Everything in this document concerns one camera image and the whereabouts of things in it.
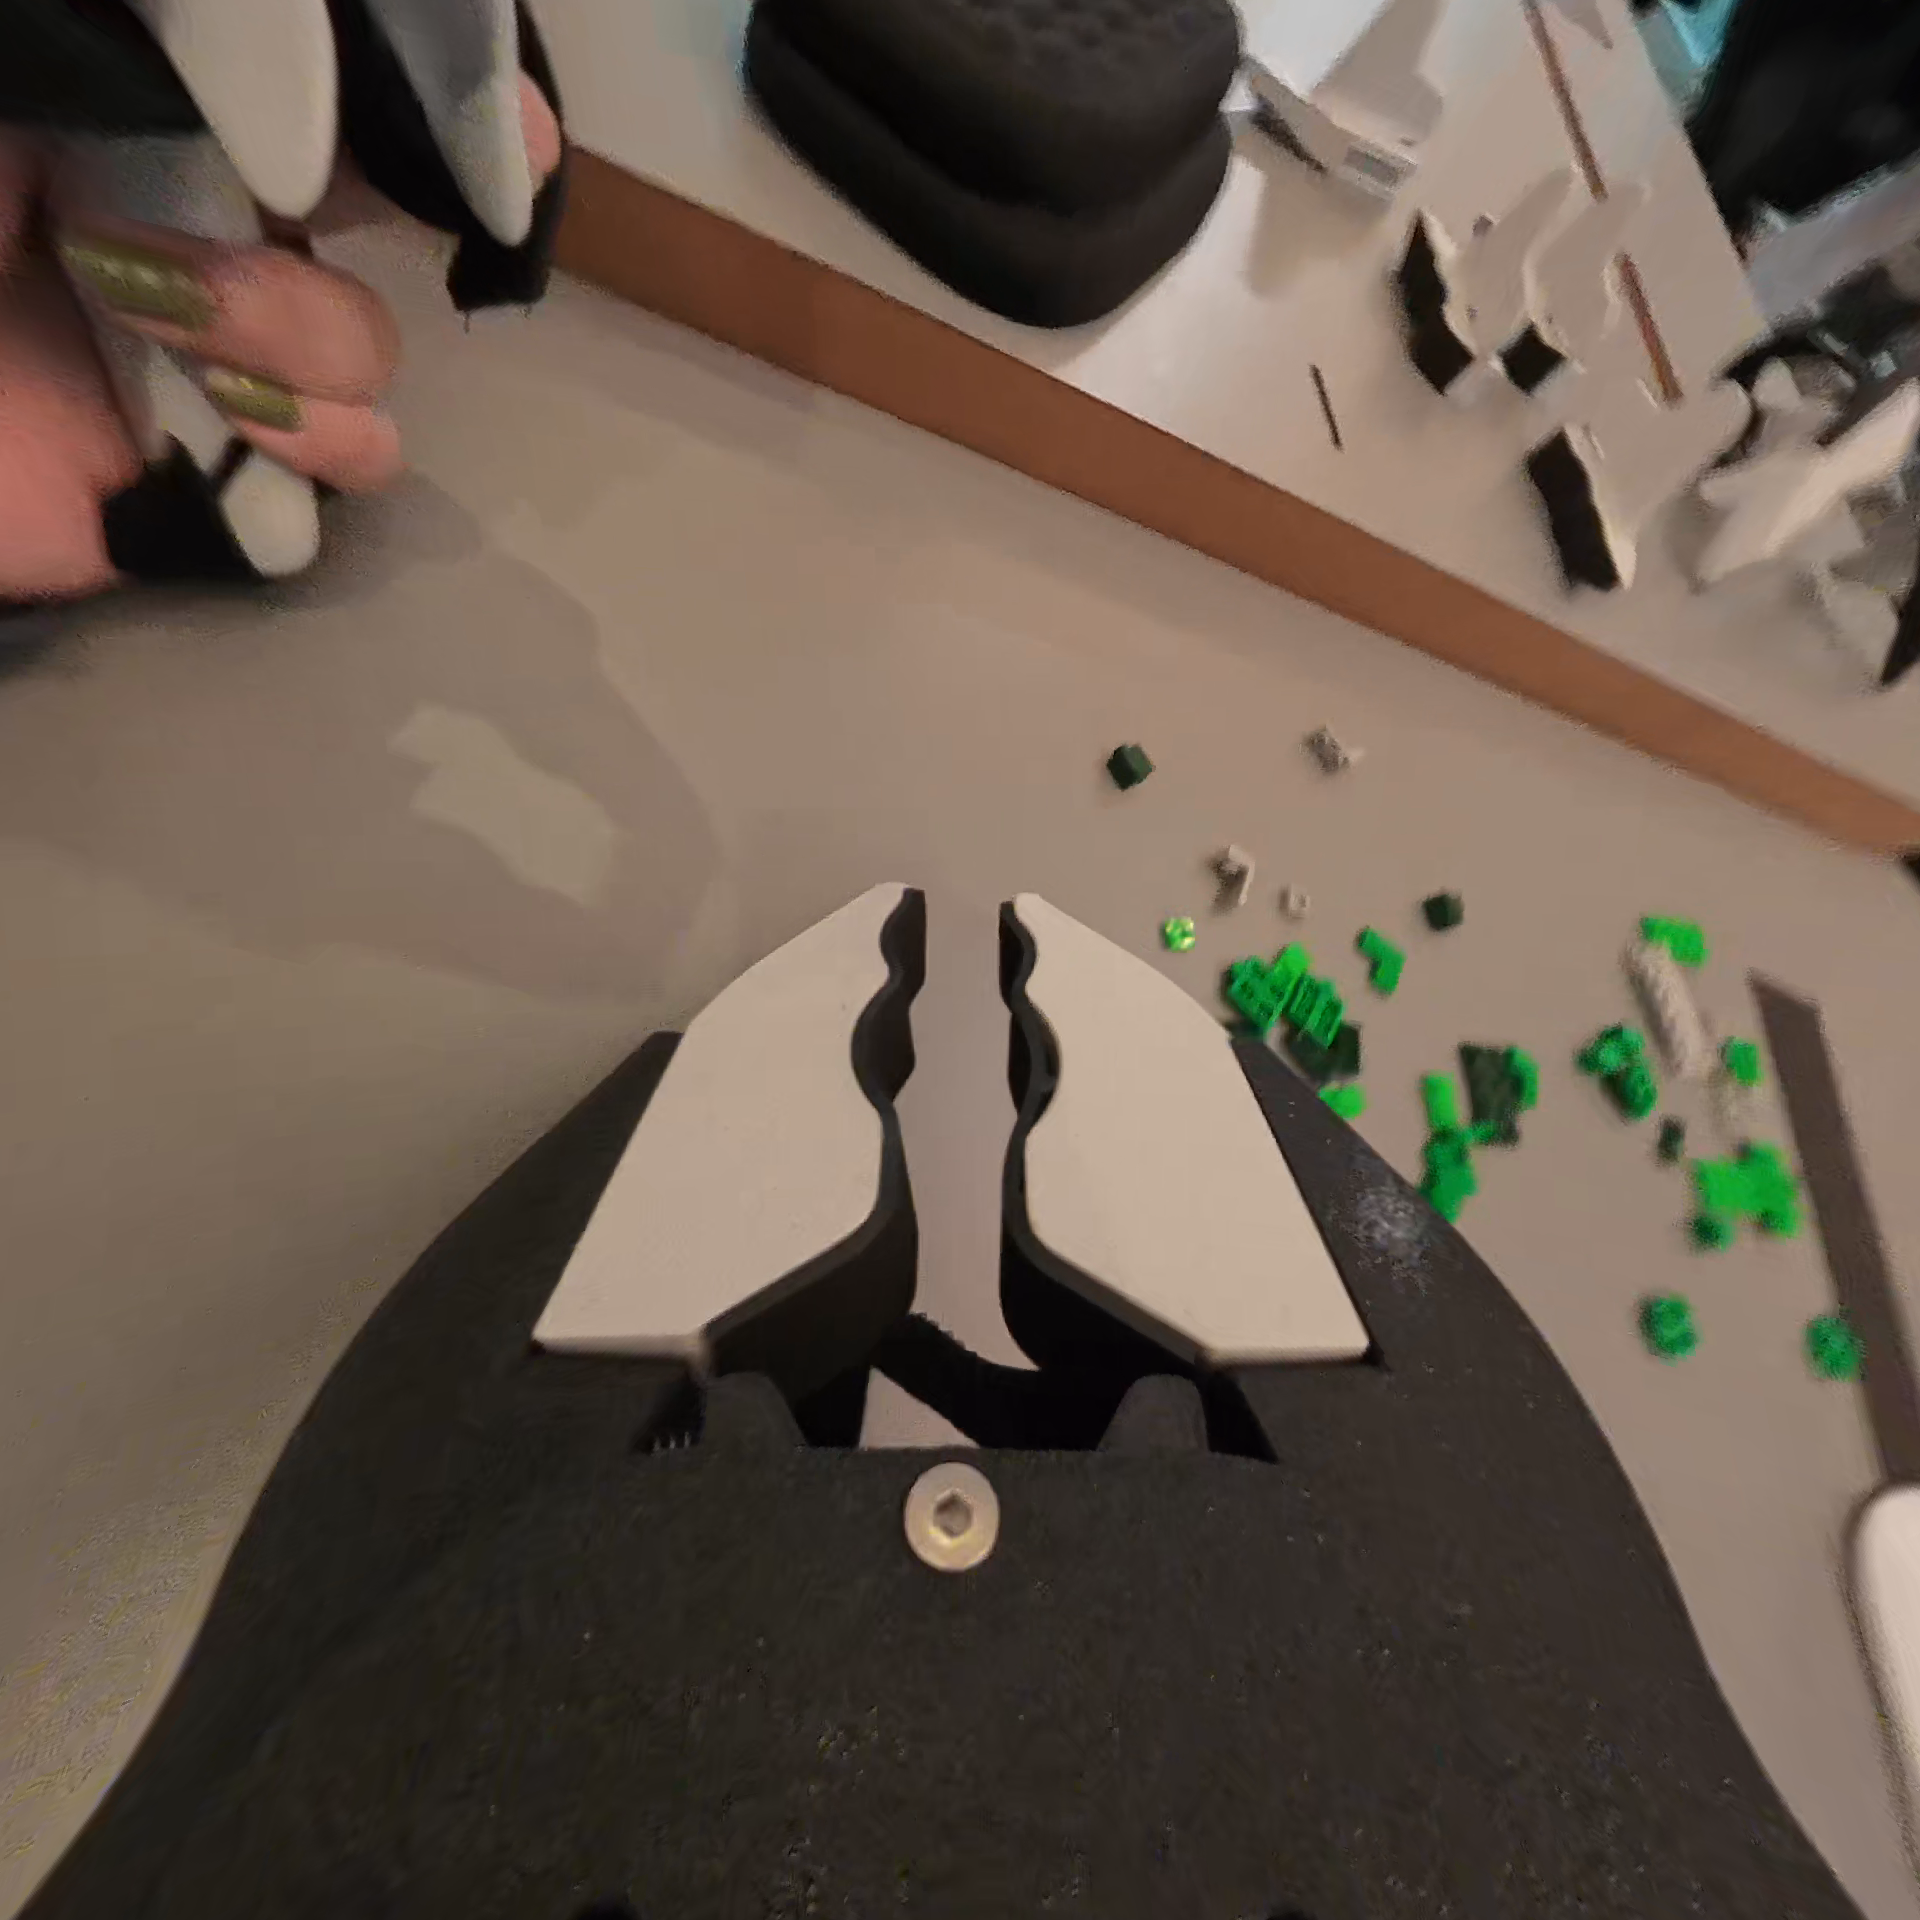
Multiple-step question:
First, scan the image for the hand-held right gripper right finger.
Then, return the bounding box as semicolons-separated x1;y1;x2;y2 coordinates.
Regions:
997;890;1373;1371

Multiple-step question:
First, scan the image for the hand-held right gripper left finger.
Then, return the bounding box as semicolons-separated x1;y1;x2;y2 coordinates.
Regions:
531;883;929;1371

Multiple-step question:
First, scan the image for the grey desk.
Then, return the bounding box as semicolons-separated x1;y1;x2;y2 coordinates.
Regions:
0;150;1920;1920

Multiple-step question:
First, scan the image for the person's left hand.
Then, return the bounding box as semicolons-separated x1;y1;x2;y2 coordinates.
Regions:
0;107;411;604

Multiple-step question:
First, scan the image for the scatter of green toy bricks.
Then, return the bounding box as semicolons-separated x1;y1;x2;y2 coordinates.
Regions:
1112;746;1871;1384

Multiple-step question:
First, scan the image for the long grey toy brick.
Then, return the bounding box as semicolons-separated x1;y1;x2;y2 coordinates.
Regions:
1622;944;1722;1083

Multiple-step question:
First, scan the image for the black cushioned seat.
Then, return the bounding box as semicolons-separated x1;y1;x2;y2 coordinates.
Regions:
743;0;1247;332

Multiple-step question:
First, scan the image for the white book stand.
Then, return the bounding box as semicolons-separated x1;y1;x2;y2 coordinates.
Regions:
1845;1487;1920;1806

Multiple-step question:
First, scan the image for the white and black parts pile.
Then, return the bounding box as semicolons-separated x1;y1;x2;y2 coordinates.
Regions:
1395;166;1920;693

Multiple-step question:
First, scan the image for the thin brown rod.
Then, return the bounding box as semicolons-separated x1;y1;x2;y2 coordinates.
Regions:
1525;0;1691;411

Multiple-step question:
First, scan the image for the white box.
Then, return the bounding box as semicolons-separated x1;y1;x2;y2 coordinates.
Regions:
1245;0;1442;196

